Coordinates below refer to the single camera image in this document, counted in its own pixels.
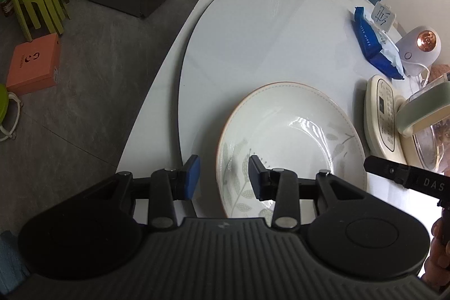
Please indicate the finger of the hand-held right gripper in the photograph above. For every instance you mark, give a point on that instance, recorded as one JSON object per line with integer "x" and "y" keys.
{"x": 385, "y": 169}

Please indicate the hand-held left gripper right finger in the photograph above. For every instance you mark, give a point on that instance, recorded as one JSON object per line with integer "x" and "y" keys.
{"x": 255, "y": 178}

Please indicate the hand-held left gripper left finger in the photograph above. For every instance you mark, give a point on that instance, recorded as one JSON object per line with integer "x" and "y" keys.
{"x": 191, "y": 178}

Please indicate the white leaf-print plate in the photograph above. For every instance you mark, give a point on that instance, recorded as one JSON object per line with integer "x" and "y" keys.
{"x": 291, "y": 110}

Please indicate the person's right hand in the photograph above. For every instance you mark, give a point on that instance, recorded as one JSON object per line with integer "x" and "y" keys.
{"x": 437, "y": 266}

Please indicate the cream kettle base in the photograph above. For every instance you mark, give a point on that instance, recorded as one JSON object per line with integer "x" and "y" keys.
{"x": 381, "y": 117}

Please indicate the white humidifier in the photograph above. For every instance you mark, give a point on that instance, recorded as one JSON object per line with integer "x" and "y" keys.
{"x": 418, "y": 52}

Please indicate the blue wet wipes pack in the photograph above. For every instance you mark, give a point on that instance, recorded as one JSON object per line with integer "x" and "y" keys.
{"x": 369, "y": 40}

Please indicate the round glass turntable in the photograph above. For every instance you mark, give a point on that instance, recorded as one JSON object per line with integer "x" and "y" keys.
{"x": 253, "y": 40}

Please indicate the white sign card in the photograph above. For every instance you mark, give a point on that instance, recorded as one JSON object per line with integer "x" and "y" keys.
{"x": 382, "y": 16}

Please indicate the orange cardboard box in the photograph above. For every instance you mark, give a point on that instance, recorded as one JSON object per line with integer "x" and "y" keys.
{"x": 33, "y": 64}

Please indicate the green round seat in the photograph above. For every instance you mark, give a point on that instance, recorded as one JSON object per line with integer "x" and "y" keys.
{"x": 5, "y": 106}

